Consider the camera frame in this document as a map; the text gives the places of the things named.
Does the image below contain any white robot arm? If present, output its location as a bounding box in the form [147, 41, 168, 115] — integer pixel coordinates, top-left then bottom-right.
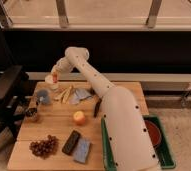
[52, 47, 161, 171]

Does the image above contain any white paper cup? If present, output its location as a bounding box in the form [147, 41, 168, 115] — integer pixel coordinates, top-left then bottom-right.
[45, 74, 59, 91]

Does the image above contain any small dark cup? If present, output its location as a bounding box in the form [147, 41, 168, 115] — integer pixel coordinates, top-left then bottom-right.
[25, 108, 39, 122]

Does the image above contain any blue grey cloth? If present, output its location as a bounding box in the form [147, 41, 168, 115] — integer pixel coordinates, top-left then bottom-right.
[70, 88, 92, 105]

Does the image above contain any orange apple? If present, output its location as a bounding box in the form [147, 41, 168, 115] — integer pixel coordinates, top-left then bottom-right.
[73, 111, 86, 125]

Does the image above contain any wooden cutting board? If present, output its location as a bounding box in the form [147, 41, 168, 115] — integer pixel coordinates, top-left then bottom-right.
[7, 82, 148, 171]

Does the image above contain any black rectangular block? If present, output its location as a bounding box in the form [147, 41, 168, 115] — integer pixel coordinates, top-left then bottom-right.
[62, 130, 81, 155]

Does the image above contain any blue sponge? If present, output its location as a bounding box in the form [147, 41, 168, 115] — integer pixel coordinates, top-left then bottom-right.
[73, 138, 91, 164]

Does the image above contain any red bowl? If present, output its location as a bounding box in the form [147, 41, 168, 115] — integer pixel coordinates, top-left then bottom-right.
[145, 120, 162, 147]

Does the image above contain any bunch of dark grapes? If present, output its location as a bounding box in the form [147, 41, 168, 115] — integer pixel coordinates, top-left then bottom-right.
[29, 135, 58, 158]

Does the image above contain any black chair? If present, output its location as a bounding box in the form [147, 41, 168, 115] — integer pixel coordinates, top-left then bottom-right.
[0, 65, 29, 138]

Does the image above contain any green plastic tray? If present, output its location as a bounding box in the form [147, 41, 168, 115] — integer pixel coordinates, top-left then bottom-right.
[101, 115, 176, 171]

